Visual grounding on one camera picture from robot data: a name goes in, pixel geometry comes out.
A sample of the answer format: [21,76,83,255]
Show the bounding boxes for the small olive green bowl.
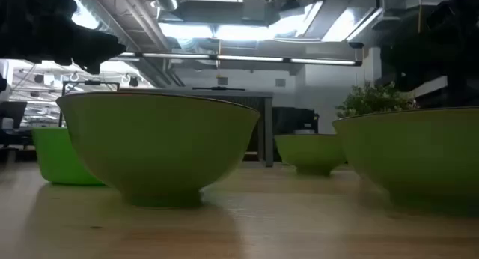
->
[275,133,347,177]

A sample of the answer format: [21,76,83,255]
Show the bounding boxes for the dark monitor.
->
[0,100,28,130]

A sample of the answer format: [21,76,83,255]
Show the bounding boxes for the long ceiling light bar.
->
[118,52,364,67]

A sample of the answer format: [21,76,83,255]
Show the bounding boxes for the large olive green bowl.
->
[55,91,261,208]

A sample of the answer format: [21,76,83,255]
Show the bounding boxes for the bright green plastic tub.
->
[31,127,106,186]

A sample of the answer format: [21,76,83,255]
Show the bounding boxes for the green leafy plant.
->
[335,81,419,120]

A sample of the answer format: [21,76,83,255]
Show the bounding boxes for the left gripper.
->
[0,25,127,76]

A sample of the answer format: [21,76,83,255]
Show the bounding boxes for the black cabinet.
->
[272,106,320,136]

